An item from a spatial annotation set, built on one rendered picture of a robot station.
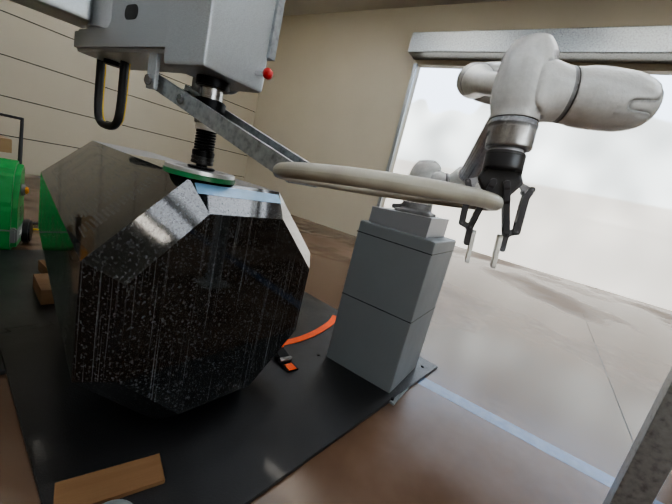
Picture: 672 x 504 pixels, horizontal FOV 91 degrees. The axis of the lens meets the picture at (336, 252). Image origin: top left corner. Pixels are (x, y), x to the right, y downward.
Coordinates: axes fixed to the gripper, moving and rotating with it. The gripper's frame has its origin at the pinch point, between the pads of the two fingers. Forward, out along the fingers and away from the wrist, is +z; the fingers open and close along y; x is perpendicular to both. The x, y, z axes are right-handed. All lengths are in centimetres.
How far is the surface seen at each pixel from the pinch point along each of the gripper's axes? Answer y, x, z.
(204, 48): 77, -3, -38
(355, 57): 217, -560, -270
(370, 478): 14, -30, 88
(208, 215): 74, -7, 5
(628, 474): -61, -41, 62
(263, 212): 68, -27, 3
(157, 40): 101, -10, -43
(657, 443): -64, -39, 49
